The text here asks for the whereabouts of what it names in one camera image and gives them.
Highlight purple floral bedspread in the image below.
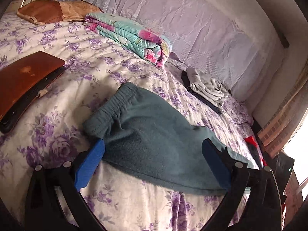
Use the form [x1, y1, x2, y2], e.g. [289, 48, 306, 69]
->
[0, 12, 265, 231]

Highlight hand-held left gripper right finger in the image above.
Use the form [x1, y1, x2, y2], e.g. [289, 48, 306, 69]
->
[200, 138, 282, 231]

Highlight turquoise pink floral folded blanket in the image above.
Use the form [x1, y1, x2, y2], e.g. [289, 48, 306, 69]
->
[85, 13, 172, 68]

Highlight red and black item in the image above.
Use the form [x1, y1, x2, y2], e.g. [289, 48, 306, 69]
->
[244, 136, 266, 166]

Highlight brown pillow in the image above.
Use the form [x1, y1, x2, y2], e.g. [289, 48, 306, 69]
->
[17, 0, 104, 26]

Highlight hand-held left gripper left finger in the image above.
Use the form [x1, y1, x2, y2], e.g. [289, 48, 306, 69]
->
[24, 138, 106, 231]

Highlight grey folded garment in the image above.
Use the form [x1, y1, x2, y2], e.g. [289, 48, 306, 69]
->
[186, 67, 230, 107]

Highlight teal fleece pants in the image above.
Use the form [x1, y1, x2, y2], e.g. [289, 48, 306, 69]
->
[82, 82, 254, 196]

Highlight brown laptop case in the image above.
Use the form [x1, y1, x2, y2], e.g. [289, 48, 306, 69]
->
[0, 50, 66, 134]

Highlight bright window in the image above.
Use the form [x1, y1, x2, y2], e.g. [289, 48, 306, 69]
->
[283, 115, 308, 198]

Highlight black folded garment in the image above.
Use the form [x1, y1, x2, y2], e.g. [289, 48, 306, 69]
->
[181, 71, 222, 115]

